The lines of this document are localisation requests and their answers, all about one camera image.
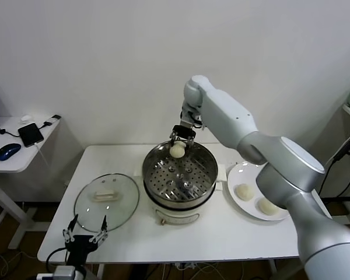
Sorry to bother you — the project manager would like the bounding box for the white side table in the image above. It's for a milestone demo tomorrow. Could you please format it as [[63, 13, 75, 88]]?
[[0, 115, 62, 251]]

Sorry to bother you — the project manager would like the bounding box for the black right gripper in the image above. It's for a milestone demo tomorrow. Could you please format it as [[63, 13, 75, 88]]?
[[169, 124, 197, 149]]

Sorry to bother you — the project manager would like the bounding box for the black table foot bar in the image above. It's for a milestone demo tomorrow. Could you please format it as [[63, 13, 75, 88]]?
[[320, 197, 350, 204]]

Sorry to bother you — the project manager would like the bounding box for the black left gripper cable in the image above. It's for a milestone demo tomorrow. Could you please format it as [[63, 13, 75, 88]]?
[[45, 247, 68, 268]]

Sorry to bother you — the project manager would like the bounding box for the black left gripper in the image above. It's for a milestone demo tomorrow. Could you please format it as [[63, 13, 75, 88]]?
[[62, 214, 109, 266]]

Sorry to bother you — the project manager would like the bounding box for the black smartphone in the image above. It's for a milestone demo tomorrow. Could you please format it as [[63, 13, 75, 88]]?
[[17, 122, 45, 149]]

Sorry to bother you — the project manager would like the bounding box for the black laptop cable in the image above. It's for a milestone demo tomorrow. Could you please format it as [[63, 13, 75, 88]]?
[[0, 128, 21, 138]]

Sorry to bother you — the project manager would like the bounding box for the white electric cooker base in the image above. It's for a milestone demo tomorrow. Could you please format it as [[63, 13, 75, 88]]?
[[133, 159, 227, 227]]

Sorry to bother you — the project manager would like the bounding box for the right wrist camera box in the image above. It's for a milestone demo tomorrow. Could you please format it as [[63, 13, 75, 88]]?
[[180, 101, 198, 126]]

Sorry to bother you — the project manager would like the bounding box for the white charging cable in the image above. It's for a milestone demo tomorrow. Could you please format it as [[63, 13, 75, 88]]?
[[33, 142, 52, 173]]

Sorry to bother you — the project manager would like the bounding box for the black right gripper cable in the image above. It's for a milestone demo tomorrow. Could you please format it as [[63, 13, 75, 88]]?
[[192, 114, 205, 131]]

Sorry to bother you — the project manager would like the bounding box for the white round plate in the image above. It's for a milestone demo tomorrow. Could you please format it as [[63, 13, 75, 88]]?
[[226, 162, 291, 221]]

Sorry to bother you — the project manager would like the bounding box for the blue computer mouse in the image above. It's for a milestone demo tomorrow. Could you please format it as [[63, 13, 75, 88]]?
[[0, 143, 22, 162]]

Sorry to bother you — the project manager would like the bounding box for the white steamed baozi bun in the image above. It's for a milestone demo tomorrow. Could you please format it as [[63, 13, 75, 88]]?
[[235, 183, 255, 202], [256, 197, 281, 216], [169, 142, 186, 159]]

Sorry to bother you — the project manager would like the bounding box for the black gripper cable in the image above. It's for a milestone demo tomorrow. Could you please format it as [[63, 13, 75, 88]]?
[[192, 114, 205, 131], [45, 247, 68, 268]]

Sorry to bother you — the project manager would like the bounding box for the black power adapter cable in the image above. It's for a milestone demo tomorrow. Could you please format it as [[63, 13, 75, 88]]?
[[319, 139, 350, 199]]

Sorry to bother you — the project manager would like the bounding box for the glass lid with white handle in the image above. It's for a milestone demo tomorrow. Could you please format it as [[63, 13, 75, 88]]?
[[73, 173, 141, 233]]

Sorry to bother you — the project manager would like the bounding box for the black usb adapter cable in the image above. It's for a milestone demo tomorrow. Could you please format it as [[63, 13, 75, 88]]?
[[39, 115, 62, 129]]

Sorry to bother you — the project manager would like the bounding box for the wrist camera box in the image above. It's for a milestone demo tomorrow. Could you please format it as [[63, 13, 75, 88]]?
[[180, 101, 198, 126], [36, 265, 76, 280]]

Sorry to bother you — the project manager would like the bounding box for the white power strip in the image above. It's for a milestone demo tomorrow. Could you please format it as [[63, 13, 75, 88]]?
[[174, 262, 199, 271]]

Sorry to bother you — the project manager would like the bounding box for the perforated stainless steel steamer pot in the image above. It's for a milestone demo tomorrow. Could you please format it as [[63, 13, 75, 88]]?
[[133, 141, 227, 209]]

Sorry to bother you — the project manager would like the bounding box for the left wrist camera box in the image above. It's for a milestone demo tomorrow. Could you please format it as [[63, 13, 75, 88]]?
[[36, 265, 76, 280]]

